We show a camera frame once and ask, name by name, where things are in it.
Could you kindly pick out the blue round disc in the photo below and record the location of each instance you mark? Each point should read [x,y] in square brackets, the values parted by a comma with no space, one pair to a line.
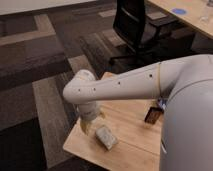
[179,11]

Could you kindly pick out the blue white bowl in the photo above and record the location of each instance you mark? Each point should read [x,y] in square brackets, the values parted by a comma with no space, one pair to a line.
[162,103]

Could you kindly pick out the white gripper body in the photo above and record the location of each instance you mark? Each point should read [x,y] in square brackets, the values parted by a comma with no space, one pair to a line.
[88,111]

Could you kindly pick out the black office chair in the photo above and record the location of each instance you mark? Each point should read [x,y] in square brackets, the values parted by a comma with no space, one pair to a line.
[140,33]

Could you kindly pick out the dark brown small box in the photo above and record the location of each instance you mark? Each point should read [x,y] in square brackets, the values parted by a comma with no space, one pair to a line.
[153,115]

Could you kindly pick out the clear glass object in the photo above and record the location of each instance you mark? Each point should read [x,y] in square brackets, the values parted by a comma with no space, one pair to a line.
[206,14]

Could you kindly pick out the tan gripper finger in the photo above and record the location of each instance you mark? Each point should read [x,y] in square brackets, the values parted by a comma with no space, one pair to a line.
[102,115]
[85,126]

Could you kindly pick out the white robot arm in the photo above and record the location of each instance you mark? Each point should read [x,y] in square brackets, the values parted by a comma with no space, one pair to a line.
[186,83]

